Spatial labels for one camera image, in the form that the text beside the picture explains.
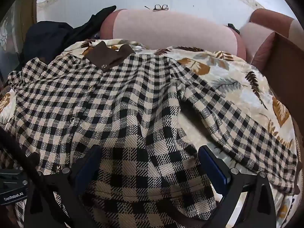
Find reddish brown pillow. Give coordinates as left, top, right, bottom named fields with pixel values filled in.
left=251, top=34, right=276, bottom=65

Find dark navy jacket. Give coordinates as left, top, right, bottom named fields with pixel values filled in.
left=22, top=21, right=100, bottom=63

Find small black object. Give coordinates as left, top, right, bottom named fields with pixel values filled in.
left=227, top=23, right=240, bottom=34

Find eyeglasses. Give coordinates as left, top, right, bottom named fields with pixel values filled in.
left=145, top=4, right=169, bottom=11

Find wooden door with glass panel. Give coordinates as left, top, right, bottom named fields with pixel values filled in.
left=0, top=0, right=40, bottom=86

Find black cloth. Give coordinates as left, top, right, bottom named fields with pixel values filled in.
left=71, top=5, right=117, bottom=41

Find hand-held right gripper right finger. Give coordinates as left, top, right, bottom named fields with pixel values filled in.
left=198, top=145, right=277, bottom=228

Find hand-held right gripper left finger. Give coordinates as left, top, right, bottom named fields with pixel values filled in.
left=24, top=144, right=102, bottom=228

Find leaf print blanket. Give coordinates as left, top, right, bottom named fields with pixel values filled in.
left=0, top=39, right=304, bottom=228

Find black beige checkered coat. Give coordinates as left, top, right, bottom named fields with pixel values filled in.
left=7, top=41, right=298, bottom=228

